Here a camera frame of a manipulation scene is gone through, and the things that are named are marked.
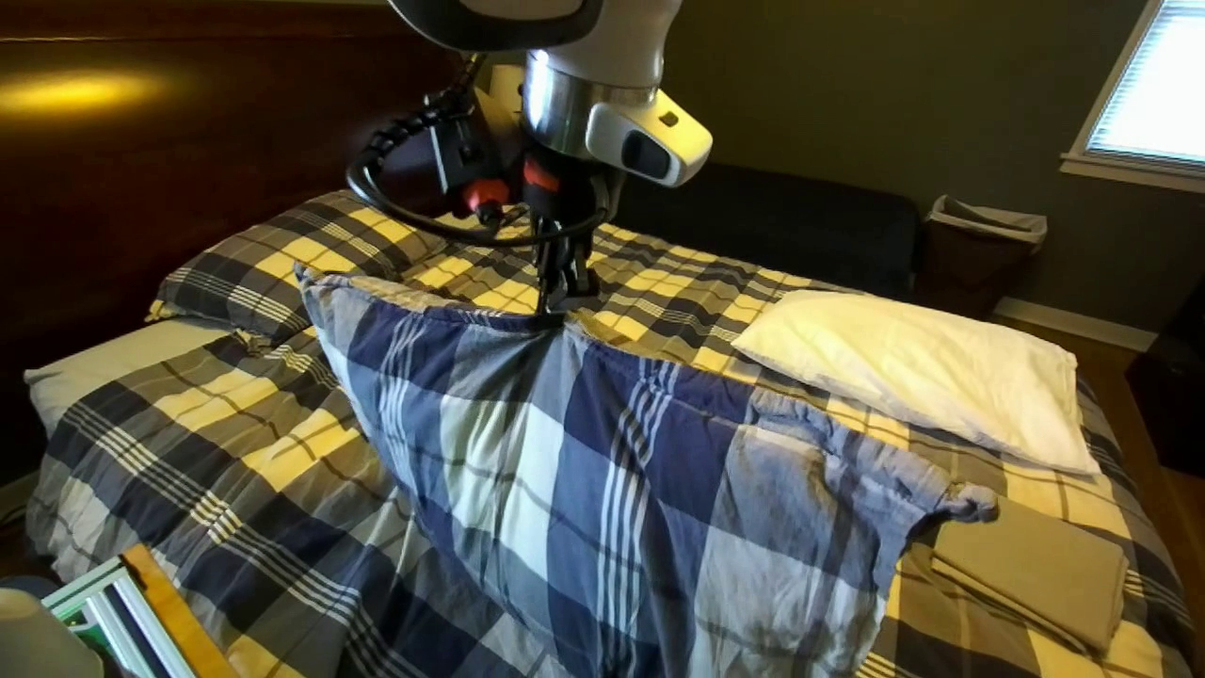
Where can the bright window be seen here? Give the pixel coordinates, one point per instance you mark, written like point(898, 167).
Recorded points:
point(1153, 87)

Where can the yellow black plaid pillow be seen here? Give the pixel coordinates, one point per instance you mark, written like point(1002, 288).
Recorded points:
point(264, 268)

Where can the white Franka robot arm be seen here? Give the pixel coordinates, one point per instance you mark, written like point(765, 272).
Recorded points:
point(591, 78)

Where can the green white frame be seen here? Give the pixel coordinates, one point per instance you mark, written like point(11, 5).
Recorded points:
point(116, 623)

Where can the dark wooden headboard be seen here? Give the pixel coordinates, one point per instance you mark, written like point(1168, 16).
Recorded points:
point(164, 213)

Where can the dark wrist camera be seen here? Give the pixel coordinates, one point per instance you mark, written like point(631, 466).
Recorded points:
point(419, 164)

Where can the light wooden board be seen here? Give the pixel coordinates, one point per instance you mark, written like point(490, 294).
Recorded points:
point(175, 614)

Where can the grey folded cloth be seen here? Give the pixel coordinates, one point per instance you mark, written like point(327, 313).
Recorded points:
point(1042, 577)

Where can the dark bin with liner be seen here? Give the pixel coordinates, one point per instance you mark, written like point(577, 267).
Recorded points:
point(980, 250)

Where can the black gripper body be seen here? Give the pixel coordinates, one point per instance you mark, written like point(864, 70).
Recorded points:
point(571, 201)

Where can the white bed sheet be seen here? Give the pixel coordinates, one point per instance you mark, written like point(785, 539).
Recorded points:
point(101, 362)

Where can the black dresser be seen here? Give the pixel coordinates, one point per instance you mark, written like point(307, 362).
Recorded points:
point(1173, 390)

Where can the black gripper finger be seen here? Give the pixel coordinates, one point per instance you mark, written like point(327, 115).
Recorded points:
point(583, 268)
point(552, 278)

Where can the grey rounded object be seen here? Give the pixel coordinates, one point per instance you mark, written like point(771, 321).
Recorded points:
point(38, 643)

